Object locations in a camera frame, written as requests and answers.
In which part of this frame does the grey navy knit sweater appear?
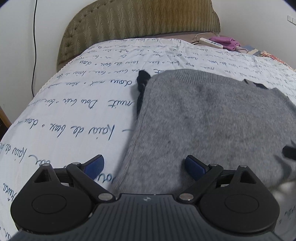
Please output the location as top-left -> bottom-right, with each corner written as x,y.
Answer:
114,69 -> 295,194

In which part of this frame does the white script print bedspread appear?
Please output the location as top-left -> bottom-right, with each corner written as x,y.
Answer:
1,38 -> 295,240

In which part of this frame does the wooden furniture edge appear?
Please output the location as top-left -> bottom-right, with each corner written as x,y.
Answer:
0,107 -> 11,128

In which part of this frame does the red patterned cloth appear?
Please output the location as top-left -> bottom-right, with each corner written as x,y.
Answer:
245,45 -> 295,68

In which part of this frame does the purple cloth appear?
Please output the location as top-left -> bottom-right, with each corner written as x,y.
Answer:
209,36 -> 240,51

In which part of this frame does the olive padded headboard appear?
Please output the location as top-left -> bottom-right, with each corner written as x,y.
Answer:
57,0 -> 221,70

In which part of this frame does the black power cable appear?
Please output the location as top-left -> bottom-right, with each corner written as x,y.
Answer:
31,0 -> 39,98

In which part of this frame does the white wall switch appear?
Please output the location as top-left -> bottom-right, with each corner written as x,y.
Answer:
287,15 -> 296,25

